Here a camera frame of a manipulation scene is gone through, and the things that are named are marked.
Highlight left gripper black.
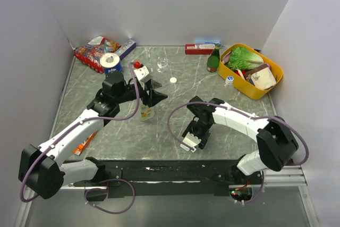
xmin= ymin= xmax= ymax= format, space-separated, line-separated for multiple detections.
xmin=115 ymin=78 xmax=167 ymax=107

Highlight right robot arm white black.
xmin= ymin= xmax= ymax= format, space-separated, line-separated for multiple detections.
xmin=181 ymin=96 xmax=299 ymax=184

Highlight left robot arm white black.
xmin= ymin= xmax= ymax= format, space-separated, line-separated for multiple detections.
xmin=19 ymin=69 xmax=167 ymax=199

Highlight clear bottle yellow label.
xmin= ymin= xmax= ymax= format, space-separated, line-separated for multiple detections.
xmin=139 ymin=103 xmax=155 ymax=121

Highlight white bottle cap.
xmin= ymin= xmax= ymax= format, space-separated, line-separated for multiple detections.
xmin=170 ymin=77 xmax=177 ymax=83

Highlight green glass bottle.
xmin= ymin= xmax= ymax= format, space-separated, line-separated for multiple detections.
xmin=207 ymin=44 xmax=222 ymax=72

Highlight toilet paper roll blue wrap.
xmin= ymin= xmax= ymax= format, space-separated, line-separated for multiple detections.
xmin=100 ymin=53 xmax=123 ymax=76

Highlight purple white box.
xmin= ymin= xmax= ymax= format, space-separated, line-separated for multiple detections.
xmin=115 ymin=39 xmax=137 ymax=60

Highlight red box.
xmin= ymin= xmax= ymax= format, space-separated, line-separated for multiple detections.
xmin=185 ymin=44 xmax=215 ymax=55

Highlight yellow plastic basket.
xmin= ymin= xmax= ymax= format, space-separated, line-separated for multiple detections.
xmin=218 ymin=44 xmax=284 ymax=100

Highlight blue box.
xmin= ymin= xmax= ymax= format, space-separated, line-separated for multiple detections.
xmin=194 ymin=38 xmax=223 ymax=46

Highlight red item in basket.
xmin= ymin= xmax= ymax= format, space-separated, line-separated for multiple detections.
xmin=234 ymin=69 xmax=246 ymax=80

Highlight red snack bag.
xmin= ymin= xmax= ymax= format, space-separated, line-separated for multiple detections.
xmin=74 ymin=36 xmax=121 ymax=74

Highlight purple onion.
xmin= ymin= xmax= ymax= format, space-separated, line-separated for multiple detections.
xmin=222 ymin=52 xmax=232 ymax=65

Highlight electronics board with leds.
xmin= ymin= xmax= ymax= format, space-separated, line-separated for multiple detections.
xmin=229 ymin=185 xmax=253 ymax=204

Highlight green lettuce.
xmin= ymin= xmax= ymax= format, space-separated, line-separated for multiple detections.
xmin=226 ymin=47 xmax=264 ymax=70

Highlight beige paper carton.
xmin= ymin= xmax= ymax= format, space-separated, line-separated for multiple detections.
xmin=244 ymin=63 xmax=276 ymax=90

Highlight orange snack box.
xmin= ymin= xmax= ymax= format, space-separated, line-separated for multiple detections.
xmin=73 ymin=131 xmax=97 ymax=156

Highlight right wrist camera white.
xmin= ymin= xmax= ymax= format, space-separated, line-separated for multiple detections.
xmin=180 ymin=132 xmax=201 ymax=153

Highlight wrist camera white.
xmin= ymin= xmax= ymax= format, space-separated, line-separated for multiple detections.
xmin=133 ymin=62 xmax=152 ymax=83
xmin=180 ymin=132 xmax=201 ymax=153

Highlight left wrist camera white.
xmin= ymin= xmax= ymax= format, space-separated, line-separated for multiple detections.
xmin=133 ymin=62 xmax=152 ymax=83

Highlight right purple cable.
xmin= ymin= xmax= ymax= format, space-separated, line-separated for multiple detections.
xmin=167 ymin=101 xmax=310 ymax=166

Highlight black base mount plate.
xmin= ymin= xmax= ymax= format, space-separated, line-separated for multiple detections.
xmin=74 ymin=159 xmax=262 ymax=198

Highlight aluminium rail frame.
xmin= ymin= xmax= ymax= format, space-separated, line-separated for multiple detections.
xmin=13 ymin=165 xmax=309 ymax=227

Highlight purple cable loop front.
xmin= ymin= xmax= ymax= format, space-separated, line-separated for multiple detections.
xmin=84 ymin=178 xmax=135 ymax=214

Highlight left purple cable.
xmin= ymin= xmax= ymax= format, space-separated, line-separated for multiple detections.
xmin=20 ymin=62 xmax=141 ymax=203

